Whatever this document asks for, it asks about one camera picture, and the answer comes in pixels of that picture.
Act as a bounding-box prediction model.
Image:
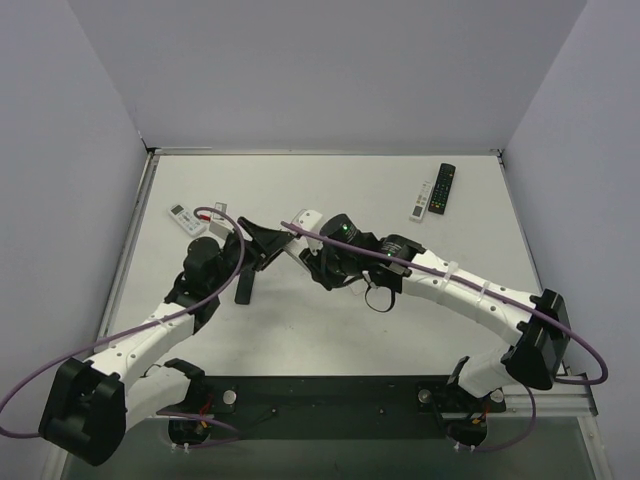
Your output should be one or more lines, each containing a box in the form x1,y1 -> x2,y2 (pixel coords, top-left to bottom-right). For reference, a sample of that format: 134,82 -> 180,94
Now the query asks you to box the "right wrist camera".
292,209 -> 324,254

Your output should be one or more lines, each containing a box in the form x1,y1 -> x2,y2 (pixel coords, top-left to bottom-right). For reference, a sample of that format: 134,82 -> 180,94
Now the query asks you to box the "black TV remote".
428,163 -> 456,215

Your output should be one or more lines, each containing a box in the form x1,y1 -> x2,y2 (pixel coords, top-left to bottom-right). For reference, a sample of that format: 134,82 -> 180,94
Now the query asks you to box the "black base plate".
168,375 -> 506,448

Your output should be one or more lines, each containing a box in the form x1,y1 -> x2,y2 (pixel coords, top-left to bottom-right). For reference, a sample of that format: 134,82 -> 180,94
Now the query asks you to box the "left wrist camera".
194,202 -> 233,241

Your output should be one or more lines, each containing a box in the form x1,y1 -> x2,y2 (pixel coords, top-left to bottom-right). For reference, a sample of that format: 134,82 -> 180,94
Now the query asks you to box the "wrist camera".
292,209 -> 324,254
194,202 -> 233,241

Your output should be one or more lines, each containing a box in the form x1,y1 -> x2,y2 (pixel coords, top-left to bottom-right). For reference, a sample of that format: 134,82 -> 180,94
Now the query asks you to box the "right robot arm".
291,214 -> 569,398

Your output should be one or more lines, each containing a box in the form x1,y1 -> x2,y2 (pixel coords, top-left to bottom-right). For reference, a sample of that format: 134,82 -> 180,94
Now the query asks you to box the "black remote control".
234,269 -> 256,305

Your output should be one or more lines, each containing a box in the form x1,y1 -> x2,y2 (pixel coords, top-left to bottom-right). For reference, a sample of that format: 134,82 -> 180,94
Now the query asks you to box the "white AC remote left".
167,204 -> 207,238

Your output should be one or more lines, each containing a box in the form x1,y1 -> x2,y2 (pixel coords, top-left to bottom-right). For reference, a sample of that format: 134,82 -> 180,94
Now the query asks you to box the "long white slim remote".
283,237 -> 308,258

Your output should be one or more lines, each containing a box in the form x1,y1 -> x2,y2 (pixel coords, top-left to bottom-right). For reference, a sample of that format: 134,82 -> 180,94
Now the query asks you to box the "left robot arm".
38,217 -> 295,466

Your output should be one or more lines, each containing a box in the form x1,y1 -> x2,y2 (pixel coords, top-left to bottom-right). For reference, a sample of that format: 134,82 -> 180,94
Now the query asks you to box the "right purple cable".
280,219 -> 611,451

